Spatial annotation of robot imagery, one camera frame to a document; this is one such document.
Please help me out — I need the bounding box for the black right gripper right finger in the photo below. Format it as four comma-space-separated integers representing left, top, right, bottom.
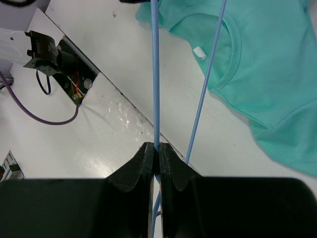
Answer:
159, 143, 317, 238

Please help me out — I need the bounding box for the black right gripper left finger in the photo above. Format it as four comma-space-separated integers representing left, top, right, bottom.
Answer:
0, 142, 155, 238

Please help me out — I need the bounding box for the teal t shirt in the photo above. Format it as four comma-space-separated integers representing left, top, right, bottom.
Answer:
135, 0, 317, 178

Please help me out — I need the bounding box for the blue plastic hanger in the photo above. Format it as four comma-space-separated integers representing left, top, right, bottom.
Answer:
150, 0, 228, 238

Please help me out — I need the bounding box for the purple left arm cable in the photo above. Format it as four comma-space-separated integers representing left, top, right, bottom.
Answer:
0, 70, 81, 125

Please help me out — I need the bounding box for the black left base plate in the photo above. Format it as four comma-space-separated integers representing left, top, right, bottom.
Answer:
53, 36, 100, 105

